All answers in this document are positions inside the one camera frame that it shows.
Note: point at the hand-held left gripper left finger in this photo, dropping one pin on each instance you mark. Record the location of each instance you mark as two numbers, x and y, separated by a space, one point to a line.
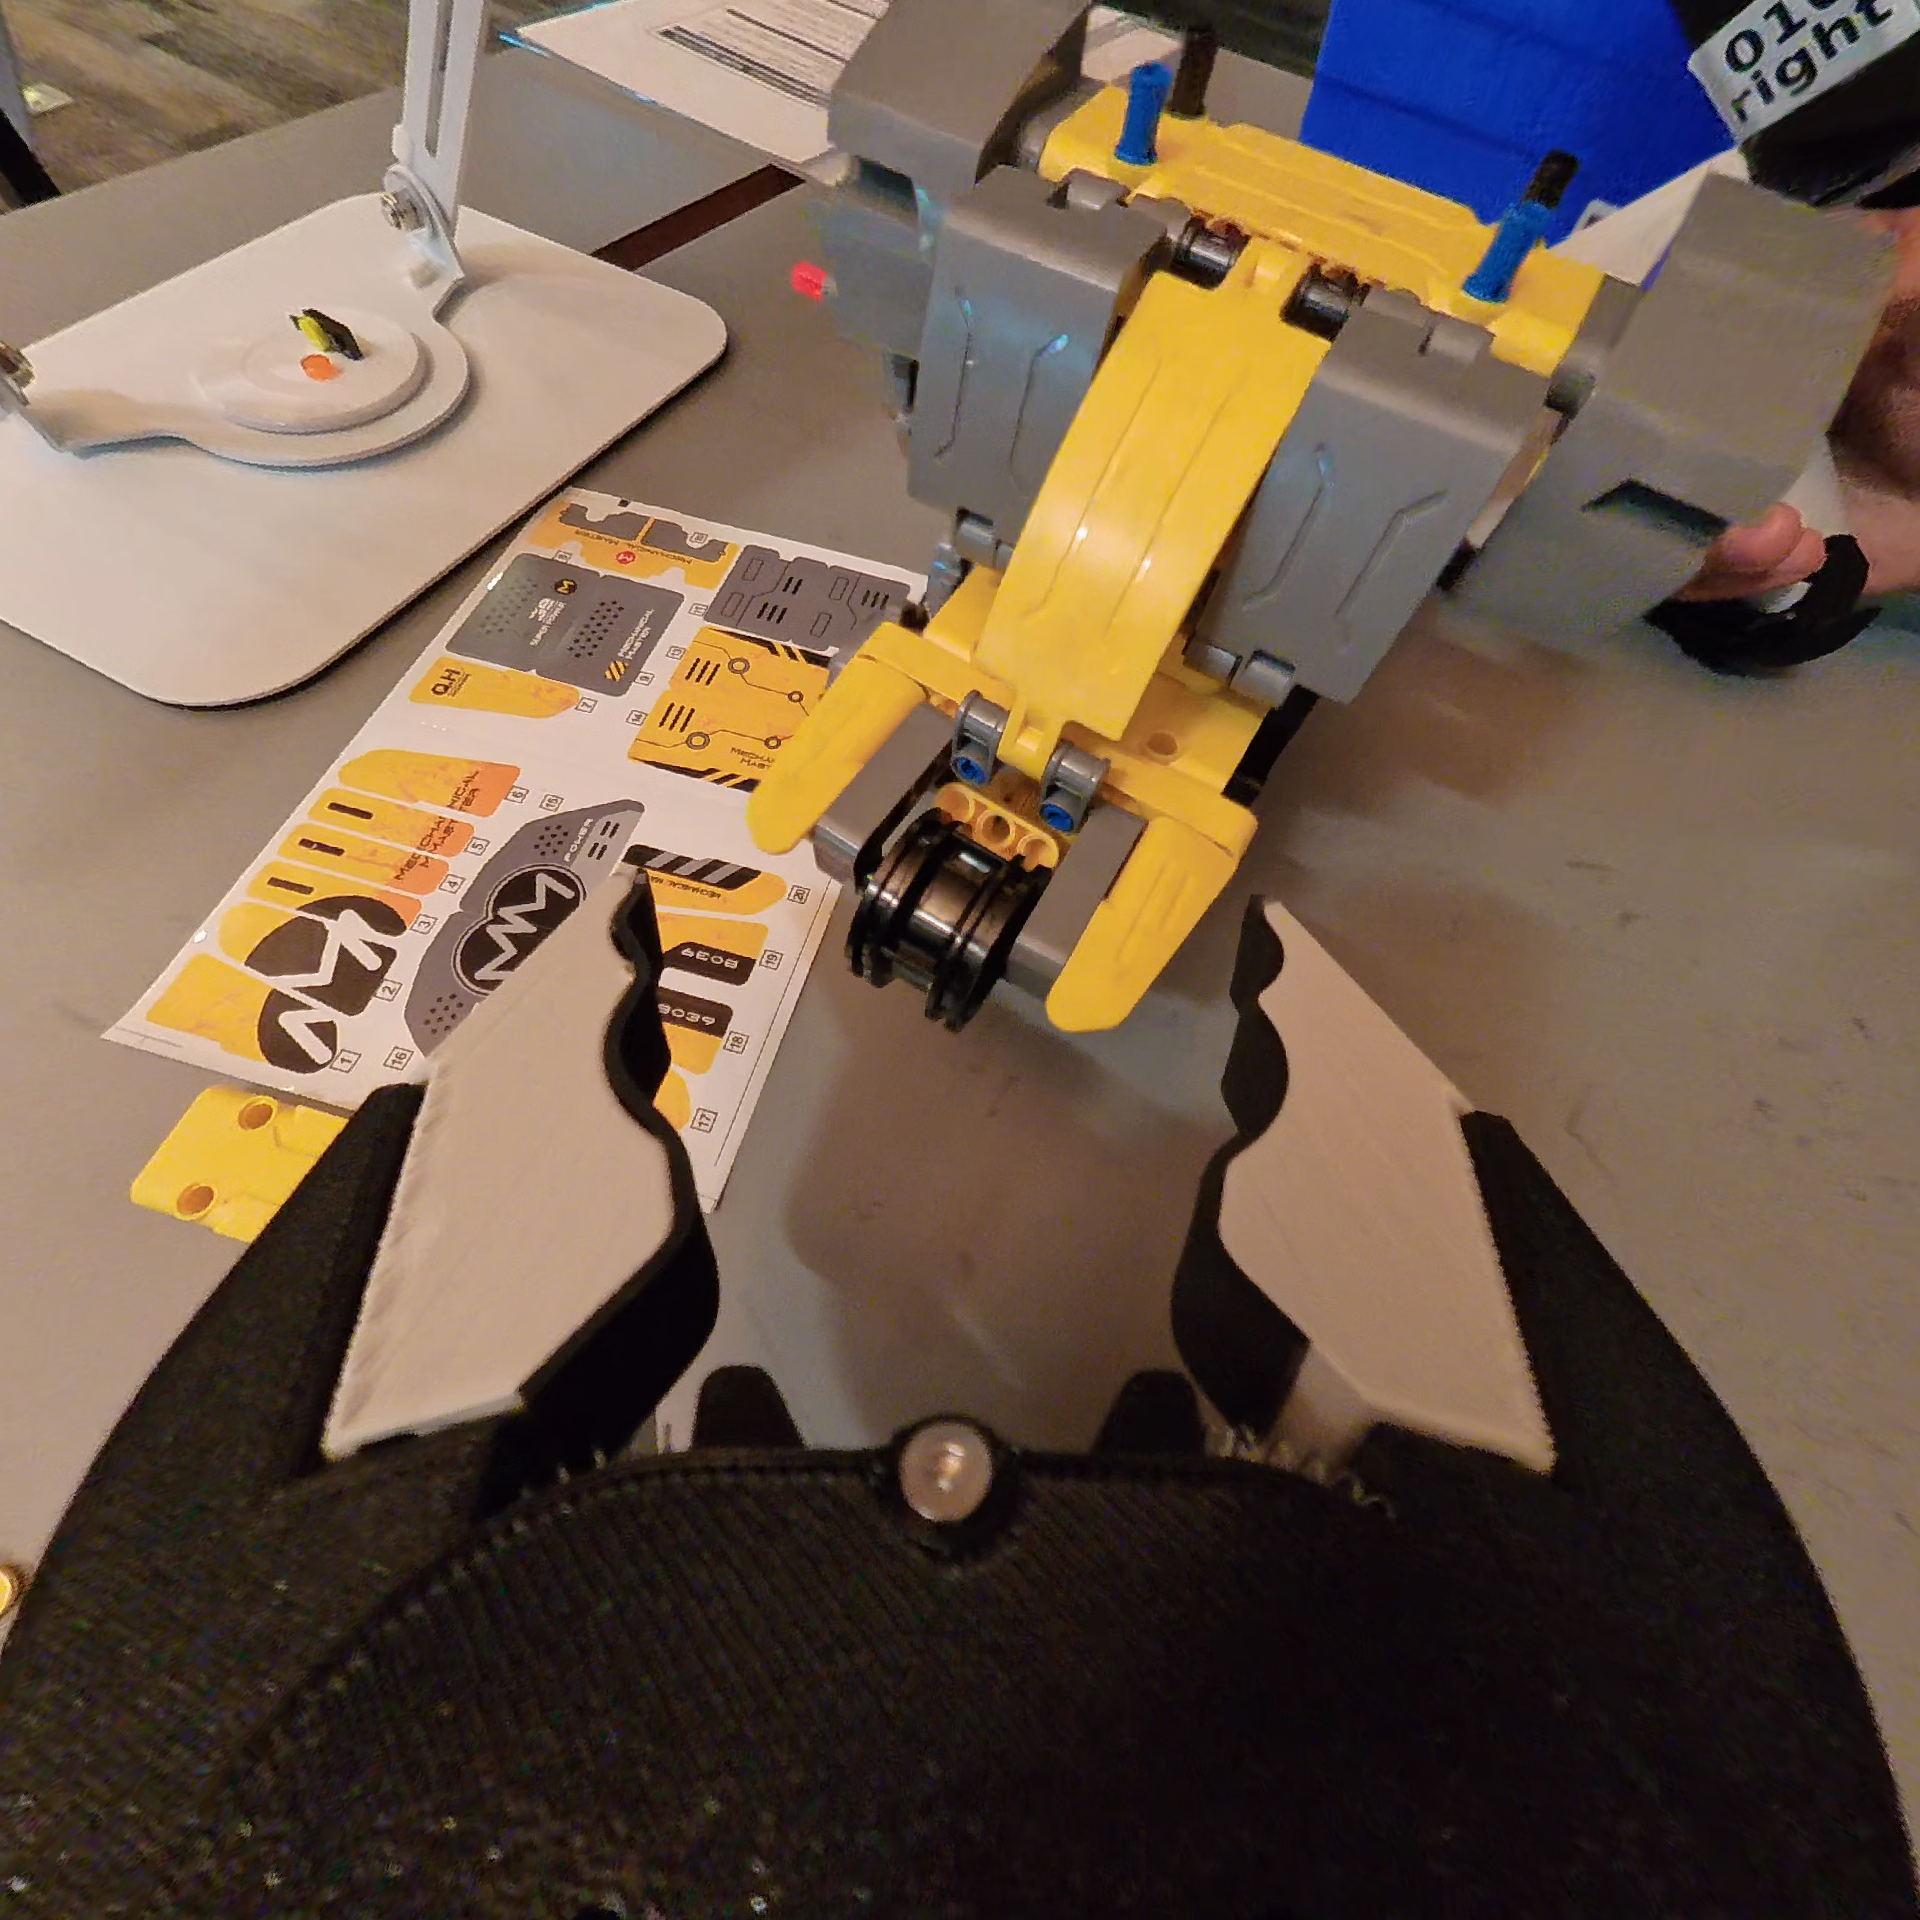
510 1171

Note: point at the building instruction booklet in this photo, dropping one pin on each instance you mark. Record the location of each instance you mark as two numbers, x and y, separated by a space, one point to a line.
452 705

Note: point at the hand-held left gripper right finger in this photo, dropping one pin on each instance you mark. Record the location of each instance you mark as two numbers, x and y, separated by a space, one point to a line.
1381 1201

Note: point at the yellow building-block brick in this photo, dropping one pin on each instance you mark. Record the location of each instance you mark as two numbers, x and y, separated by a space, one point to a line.
211 1155

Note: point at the printed paper sheet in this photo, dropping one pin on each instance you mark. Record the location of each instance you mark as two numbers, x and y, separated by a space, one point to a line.
722 60

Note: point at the yellow grey building-block toy robot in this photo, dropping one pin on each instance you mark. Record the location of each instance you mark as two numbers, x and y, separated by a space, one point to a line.
1142 494

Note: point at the person's right hand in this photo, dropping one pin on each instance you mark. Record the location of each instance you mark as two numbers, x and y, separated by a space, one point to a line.
1748 547

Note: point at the blue box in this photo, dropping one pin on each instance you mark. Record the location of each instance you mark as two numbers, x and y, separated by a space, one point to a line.
1440 90

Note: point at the small yellow black block piece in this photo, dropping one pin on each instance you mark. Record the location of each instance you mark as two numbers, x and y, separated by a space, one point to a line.
320 332

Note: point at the white desk lamp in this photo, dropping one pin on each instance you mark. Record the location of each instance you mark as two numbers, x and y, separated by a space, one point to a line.
570 376

